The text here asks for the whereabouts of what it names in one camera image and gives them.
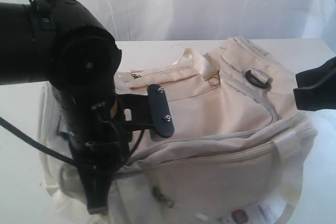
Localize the pocket zipper pull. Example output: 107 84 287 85
131 73 141 79
152 186 174 208

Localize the white paper hang tag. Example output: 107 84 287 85
223 197 289 224

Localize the white backdrop curtain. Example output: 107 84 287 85
0 0 336 41

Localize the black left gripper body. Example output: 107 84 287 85
51 78 147 172

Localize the back pocket zipper pull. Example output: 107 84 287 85
131 73 141 79

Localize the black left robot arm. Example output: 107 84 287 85
1 0 135 215

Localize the front pocket zipper pull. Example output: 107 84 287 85
152 186 174 208

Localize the main zipper pull with ring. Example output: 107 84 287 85
207 73 220 86

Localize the black D-ring right end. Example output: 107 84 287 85
245 69 272 89

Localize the cream fabric duffel bag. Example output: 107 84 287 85
40 38 317 223

